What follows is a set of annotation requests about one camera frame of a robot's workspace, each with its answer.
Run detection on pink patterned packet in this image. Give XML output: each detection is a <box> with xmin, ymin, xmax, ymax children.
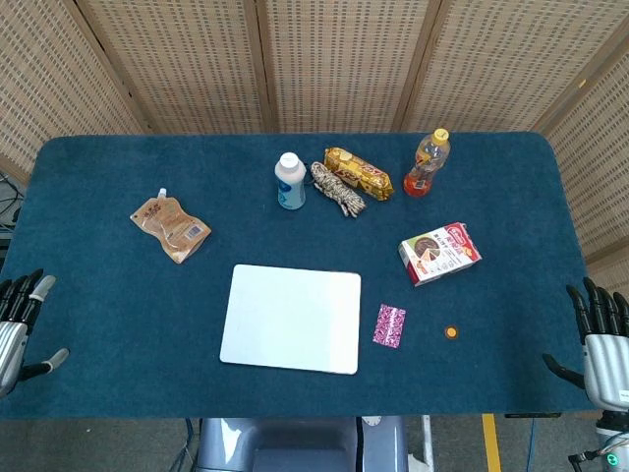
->
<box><xmin>372</xmin><ymin>303</ymin><xmax>408</xmax><ymax>349</ymax></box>

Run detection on white table leg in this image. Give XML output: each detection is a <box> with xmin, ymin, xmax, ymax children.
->
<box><xmin>420</xmin><ymin>415</ymin><xmax>436</xmax><ymax>472</ymax></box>

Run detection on yellow biscuit packet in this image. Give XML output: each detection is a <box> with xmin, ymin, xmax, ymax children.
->
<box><xmin>322</xmin><ymin>147</ymin><xmax>395</xmax><ymax>203</ymax></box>

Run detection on dark floor cables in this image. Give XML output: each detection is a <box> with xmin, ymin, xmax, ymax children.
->
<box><xmin>0</xmin><ymin>171</ymin><xmax>24</xmax><ymax>233</ymax></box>

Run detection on blue felt table cover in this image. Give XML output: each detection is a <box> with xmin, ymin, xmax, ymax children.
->
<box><xmin>0</xmin><ymin>131</ymin><xmax>599</xmax><ymax>421</ymax></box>

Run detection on brown spout pouch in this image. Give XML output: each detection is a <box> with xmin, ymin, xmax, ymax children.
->
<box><xmin>129</xmin><ymin>187</ymin><xmax>212</xmax><ymax>266</ymax></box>

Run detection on white rectangular board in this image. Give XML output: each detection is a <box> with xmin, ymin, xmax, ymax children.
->
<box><xmin>218</xmin><ymin>264</ymin><xmax>363</xmax><ymax>377</ymax></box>

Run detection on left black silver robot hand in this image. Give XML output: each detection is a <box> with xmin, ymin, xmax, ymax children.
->
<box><xmin>0</xmin><ymin>267</ymin><xmax>71</xmax><ymax>397</ymax></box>

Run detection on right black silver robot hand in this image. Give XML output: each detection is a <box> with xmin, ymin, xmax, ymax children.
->
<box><xmin>542</xmin><ymin>276</ymin><xmax>629</xmax><ymax>410</ymax></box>

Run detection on woven bamboo folding screen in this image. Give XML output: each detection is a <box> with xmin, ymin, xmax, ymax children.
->
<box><xmin>0</xmin><ymin>0</ymin><xmax>629</xmax><ymax>296</ymax></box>

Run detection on white milk bottle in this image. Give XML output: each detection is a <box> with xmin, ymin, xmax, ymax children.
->
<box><xmin>273</xmin><ymin>151</ymin><xmax>307</xmax><ymax>211</ymax></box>

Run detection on blue floor cable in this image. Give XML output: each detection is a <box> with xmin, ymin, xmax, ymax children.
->
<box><xmin>527</xmin><ymin>417</ymin><xmax>541</xmax><ymax>472</ymax></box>

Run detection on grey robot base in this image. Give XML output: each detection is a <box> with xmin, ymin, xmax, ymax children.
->
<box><xmin>196</xmin><ymin>416</ymin><xmax>410</xmax><ymax>472</ymax></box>

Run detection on orange drink bottle yellow cap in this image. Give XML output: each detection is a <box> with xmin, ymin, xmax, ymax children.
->
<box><xmin>403</xmin><ymin>127</ymin><xmax>452</xmax><ymax>198</ymax></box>

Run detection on red white cake box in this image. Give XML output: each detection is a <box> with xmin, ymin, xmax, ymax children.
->
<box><xmin>397</xmin><ymin>221</ymin><xmax>484</xmax><ymax>288</ymax></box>

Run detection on beige braided rope bundle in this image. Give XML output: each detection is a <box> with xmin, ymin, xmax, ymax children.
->
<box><xmin>310</xmin><ymin>161</ymin><xmax>369</xmax><ymax>218</ymax></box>

